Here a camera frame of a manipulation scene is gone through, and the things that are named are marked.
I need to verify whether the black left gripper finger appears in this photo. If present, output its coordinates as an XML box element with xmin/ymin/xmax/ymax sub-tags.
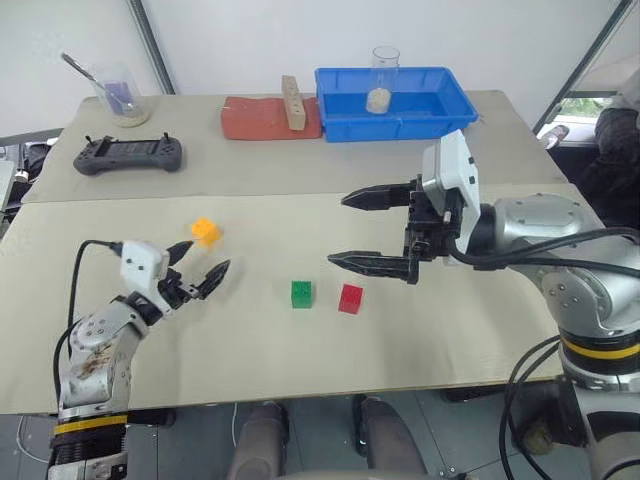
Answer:
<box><xmin>167</xmin><ymin>240</ymin><xmax>194</xmax><ymax>268</ymax></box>
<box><xmin>193</xmin><ymin>258</ymin><xmax>232</xmax><ymax>301</ymax></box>

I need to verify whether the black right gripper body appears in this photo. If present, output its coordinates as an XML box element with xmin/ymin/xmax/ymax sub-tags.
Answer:
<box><xmin>402</xmin><ymin>173</ymin><xmax>462</xmax><ymax>266</ymax></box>

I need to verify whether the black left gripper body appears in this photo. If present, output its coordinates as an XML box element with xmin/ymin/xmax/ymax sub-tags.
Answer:
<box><xmin>157</xmin><ymin>268</ymin><xmax>199</xmax><ymax>310</ymax></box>

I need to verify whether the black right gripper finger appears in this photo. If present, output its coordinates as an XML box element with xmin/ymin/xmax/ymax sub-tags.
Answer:
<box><xmin>327</xmin><ymin>251</ymin><xmax>422</xmax><ymax>286</ymax></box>
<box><xmin>341</xmin><ymin>179</ymin><xmax>420</xmax><ymax>212</ymax></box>

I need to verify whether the orange cube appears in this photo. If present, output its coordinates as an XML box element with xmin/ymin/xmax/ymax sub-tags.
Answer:
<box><xmin>191</xmin><ymin>217</ymin><xmax>224</xmax><ymax>249</ymax></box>

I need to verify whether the red cube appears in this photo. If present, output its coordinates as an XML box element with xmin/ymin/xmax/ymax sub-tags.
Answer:
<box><xmin>337</xmin><ymin>283</ymin><xmax>364</xmax><ymax>315</ymax></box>

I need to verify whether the green cube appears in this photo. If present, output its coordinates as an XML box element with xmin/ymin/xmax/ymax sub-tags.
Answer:
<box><xmin>290</xmin><ymin>280</ymin><xmax>315</xmax><ymax>310</ymax></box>

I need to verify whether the blue plastic bin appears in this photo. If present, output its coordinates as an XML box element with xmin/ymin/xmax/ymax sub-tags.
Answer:
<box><xmin>314</xmin><ymin>66</ymin><xmax>480</xmax><ymax>144</ymax></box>

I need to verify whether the grey handheld controller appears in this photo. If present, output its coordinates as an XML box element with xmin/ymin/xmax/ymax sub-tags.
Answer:
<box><xmin>72</xmin><ymin>131</ymin><xmax>183</xmax><ymax>177</ymax></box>

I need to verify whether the clear glass cylinder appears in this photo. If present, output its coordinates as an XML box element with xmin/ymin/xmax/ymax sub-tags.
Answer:
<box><xmin>365</xmin><ymin>46</ymin><xmax>402</xmax><ymax>115</ymax></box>

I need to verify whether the wooden block with holes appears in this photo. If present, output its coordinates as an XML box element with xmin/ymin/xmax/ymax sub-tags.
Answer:
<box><xmin>280</xmin><ymin>75</ymin><xmax>307</xmax><ymax>132</ymax></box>

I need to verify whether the red cloth mat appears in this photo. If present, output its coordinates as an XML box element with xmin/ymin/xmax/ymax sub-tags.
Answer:
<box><xmin>220</xmin><ymin>95</ymin><xmax>323</xmax><ymax>142</ymax></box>

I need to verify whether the clear glass beaker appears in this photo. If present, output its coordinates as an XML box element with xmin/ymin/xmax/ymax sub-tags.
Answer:
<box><xmin>91</xmin><ymin>61</ymin><xmax>152</xmax><ymax>128</ymax></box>

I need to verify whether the dark rounded right foot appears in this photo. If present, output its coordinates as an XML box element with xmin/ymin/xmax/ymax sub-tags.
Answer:
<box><xmin>353</xmin><ymin>395</ymin><xmax>429</xmax><ymax>476</ymax></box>

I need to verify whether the glass beaker with spoon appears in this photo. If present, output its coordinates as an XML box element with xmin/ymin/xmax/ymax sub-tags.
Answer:
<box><xmin>61</xmin><ymin>51</ymin><xmax>137</xmax><ymax>112</ymax></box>

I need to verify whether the person in dark clothing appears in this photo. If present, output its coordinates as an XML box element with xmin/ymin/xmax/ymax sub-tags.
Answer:
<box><xmin>574</xmin><ymin>64</ymin><xmax>640</xmax><ymax>229</ymax></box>

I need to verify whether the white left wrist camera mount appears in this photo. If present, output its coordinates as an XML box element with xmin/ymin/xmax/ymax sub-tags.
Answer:
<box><xmin>119</xmin><ymin>240</ymin><xmax>174</xmax><ymax>317</ymax></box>

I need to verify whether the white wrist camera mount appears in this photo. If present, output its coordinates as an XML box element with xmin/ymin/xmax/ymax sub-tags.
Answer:
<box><xmin>421</xmin><ymin>128</ymin><xmax>482</xmax><ymax>252</ymax></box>
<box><xmin>119</xmin><ymin>240</ymin><xmax>174</xmax><ymax>317</ymax></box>

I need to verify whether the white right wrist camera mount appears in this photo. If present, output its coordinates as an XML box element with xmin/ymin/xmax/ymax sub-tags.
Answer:
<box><xmin>421</xmin><ymin>128</ymin><xmax>482</xmax><ymax>252</ymax></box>

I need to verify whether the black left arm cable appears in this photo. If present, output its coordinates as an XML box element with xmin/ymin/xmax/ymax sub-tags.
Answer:
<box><xmin>52</xmin><ymin>239</ymin><xmax>124</xmax><ymax>396</ymax></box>

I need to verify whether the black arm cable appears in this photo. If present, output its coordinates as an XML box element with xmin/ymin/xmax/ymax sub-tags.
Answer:
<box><xmin>52</xmin><ymin>239</ymin><xmax>124</xmax><ymax>396</ymax></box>
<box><xmin>447</xmin><ymin>227</ymin><xmax>640</xmax><ymax>274</ymax></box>

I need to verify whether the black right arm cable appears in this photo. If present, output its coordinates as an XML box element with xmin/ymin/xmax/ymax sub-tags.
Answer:
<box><xmin>447</xmin><ymin>227</ymin><xmax>640</xmax><ymax>274</ymax></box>

